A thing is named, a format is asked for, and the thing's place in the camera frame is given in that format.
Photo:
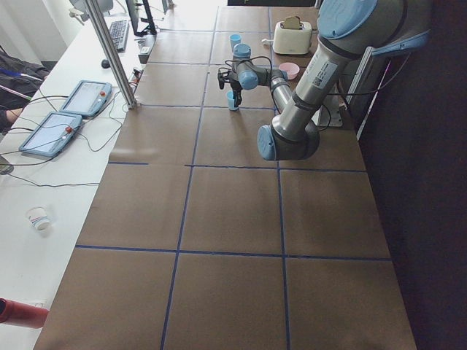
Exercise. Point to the small grey box device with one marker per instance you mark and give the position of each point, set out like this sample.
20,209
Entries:
145,50

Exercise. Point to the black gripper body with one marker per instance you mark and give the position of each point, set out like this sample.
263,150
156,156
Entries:
235,87

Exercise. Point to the black monitor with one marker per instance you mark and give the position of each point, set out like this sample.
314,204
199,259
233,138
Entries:
141,18

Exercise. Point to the cream toaster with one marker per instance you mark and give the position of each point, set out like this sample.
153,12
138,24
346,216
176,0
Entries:
292,41

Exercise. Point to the red bottle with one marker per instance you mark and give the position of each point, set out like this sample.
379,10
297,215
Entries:
22,315

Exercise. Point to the blue cup near toaster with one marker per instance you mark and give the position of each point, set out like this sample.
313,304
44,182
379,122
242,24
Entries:
234,40

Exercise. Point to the far teach pendant tablet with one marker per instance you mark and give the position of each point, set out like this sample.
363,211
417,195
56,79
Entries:
87,99

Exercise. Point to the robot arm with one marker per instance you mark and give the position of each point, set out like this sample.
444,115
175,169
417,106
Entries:
345,30

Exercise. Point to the black keyboard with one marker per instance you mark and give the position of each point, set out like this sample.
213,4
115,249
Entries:
118,32

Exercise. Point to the near teach pendant tablet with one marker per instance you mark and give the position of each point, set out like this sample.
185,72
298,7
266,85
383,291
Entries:
51,135

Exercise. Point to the white paper cup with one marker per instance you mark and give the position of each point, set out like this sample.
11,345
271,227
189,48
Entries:
38,218

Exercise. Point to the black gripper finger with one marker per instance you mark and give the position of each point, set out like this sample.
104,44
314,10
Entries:
237,97

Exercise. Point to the aluminium frame post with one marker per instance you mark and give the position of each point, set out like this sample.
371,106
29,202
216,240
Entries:
102,32

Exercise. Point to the person in dark clothes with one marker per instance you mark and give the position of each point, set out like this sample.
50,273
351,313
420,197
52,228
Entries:
19,82

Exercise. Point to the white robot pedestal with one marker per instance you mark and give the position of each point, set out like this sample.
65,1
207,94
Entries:
333,113

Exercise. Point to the pink bowl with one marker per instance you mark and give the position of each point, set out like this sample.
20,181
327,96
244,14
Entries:
291,69

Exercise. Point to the toast slice in toaster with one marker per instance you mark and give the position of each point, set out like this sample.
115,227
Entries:
292,23

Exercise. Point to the teach pendant tablet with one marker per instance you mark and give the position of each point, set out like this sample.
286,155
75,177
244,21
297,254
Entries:
51,135
87,99

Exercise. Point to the blue cup carried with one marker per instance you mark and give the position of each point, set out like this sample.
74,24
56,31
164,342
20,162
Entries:
231,101

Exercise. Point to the black computer mouse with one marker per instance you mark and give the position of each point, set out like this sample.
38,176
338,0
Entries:
105,64

